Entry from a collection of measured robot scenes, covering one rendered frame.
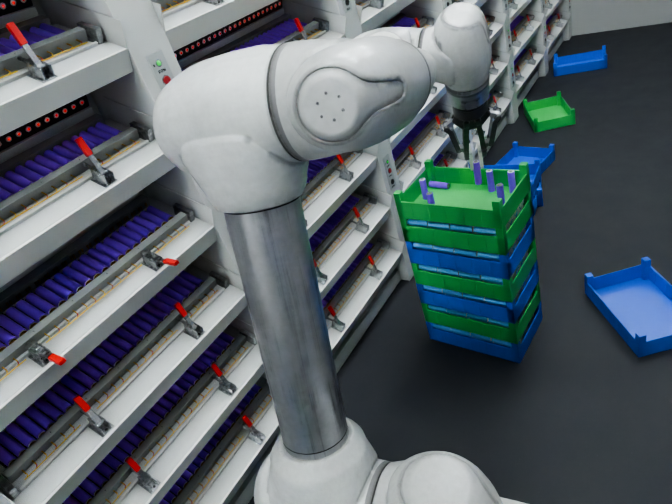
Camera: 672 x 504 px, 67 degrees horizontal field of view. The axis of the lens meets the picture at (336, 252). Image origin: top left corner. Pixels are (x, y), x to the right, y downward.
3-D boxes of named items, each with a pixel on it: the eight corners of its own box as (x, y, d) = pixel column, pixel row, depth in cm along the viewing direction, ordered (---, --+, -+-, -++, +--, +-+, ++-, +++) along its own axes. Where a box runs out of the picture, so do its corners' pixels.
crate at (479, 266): (535, 236, 146) (533, 213, 142) (509, 280, 134) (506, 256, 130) (440, 225, 164) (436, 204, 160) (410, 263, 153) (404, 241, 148)
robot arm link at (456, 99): (493, 86, 103) (494, 107, 108) (485, 56, 107) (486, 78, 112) (447, 97, 105) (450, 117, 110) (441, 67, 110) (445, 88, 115)
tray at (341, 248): (389, 216, 183) (394, 185, 173) (294, 334, 145) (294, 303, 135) (340, 196, 190) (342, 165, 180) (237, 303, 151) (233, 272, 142)
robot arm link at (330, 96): (426, 14, 57) (319, 38, 63) (372, 17, 42) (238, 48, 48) (440, 131, 62) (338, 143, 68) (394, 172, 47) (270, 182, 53)
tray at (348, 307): (400, 260, 193) (406, 233, 184) (315, 380, 155) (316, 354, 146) (353, 239, 200) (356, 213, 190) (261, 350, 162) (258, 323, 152)
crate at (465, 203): (531, 188, 137) (528, 161, 133) (502, 230, 126) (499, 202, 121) (431, 182, 156) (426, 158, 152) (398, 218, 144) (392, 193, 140)
